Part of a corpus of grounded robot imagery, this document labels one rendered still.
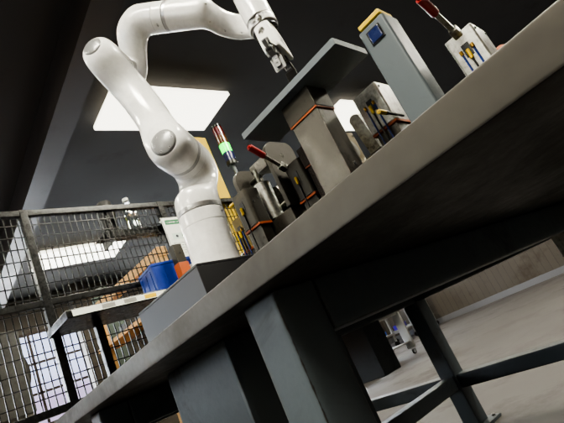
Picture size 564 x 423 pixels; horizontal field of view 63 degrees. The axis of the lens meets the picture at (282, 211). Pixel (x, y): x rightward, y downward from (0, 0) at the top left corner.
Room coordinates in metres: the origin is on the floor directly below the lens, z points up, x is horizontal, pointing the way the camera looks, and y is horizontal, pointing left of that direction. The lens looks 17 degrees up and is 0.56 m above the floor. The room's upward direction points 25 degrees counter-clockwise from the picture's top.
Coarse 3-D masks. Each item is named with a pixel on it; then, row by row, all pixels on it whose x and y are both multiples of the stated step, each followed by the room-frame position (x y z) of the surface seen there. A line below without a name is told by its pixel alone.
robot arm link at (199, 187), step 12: (204, 156) 1.13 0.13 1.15; (204, 168) 1.15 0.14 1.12; (216, 168) 1.19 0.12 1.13; (180, 180) 1.16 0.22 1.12; (192, 180) 1.16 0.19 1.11; (204, 180) 1.14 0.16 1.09; (216, 180) 1.15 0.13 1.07; (180, 192) 1.08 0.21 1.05; (192, 192) 1.07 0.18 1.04; (204, 192) 1.08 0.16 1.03; (216, 192) 1.11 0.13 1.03; (180, 204) 1.08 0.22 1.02; (192, 204) 1.07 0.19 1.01; (204, 204) 1.08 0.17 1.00; (216, 204) 1.10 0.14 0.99; (180, 216) 1.09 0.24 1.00
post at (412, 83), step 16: (384, 16) 0.86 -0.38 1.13; (368, 32) 0.89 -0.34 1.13; (384, 32) 0.87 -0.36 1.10; (400, 32) 0.89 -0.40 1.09; (368, 48) 0.90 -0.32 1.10; (384, 48) 0.88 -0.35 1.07; (400, 48) 0.87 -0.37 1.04; (384, 64) 0.89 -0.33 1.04; (400, 64) 0.88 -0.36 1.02; (416, 64) 0.87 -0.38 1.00; (400, 80) 0.89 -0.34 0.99; (416, 80) 0.87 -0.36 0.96; (432, 80) 0.90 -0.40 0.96; (400, 96) 0.90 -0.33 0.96; (416, 96) 0.88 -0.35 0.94; (432, 96) 0.86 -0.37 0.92; (416, 112) 0.89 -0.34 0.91
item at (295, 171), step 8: (296, 160) 1.26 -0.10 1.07; (288, 168) 1.28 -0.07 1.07; (296, 168) 1.27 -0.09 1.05; (304, 168) 1.26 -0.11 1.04; (288, 176) 1.29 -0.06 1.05; (296, 176) 1.27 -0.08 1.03; (304, 176) 1.26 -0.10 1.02; (296, 184) 1.28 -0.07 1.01; (304, 184) 1.27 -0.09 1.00; (312, 184) 1.26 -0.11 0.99; (296, 192) 1.29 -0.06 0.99; (304, 192) 1.27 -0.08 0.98; (312, 192) 1.26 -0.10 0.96; (304, 200) 1.29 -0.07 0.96; (312, 200) 1.28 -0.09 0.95
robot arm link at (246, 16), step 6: (234, 0) 1.08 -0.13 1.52; (240, 0) 1.06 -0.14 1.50; (246, 0) 1.05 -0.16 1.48; (252, 0) 1.05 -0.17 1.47; (258, 0) 1.05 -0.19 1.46; (264, 0) 1.06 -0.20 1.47; (240, 6) 1.06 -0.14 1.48; (246, 6) 1.05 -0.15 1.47; (252, 6) 1.05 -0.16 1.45; (258, 6) 1.05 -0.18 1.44; (264, 6) 1.05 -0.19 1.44; (240, 12) 1.08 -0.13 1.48; (246, 12) 1.06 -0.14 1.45; (252, 12) 1.05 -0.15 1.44; (246, 18) 1.07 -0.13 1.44; (246, 24) 1.08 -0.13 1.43
